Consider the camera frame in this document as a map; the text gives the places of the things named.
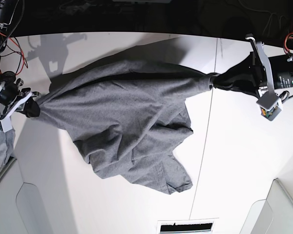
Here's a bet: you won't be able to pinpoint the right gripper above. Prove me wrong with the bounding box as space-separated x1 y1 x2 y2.
0 85 41 119

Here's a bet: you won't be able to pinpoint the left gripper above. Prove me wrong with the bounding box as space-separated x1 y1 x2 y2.
213 34 275 96

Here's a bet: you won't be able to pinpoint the grey t-shirt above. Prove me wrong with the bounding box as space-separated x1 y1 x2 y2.
38 60 214 195

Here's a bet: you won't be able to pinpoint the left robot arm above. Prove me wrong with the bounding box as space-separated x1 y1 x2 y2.
212 34 293 98

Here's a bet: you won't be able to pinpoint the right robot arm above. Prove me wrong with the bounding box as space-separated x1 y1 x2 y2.
0 0 41 119

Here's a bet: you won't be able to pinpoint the white left bin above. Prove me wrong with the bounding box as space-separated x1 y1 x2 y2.
0 158 53 234

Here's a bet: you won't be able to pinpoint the white bin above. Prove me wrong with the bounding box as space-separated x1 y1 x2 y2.
240 178 293 234
0 158 53 234

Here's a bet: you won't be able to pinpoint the white right bin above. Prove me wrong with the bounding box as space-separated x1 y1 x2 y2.
240 178 293 234

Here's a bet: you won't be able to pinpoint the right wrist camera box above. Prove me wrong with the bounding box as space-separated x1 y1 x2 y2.
0 117 13 133

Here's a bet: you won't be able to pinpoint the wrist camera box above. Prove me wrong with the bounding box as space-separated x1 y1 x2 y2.
256 92 283 121
0 117 13 133

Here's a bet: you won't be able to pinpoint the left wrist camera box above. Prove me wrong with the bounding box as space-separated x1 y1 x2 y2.
256 92 283 121

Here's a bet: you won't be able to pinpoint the white cables in background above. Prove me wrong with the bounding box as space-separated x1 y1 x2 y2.
239 0 293 37

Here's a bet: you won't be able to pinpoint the table cable grommet slot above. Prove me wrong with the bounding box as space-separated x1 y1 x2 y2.
156 218 219 234

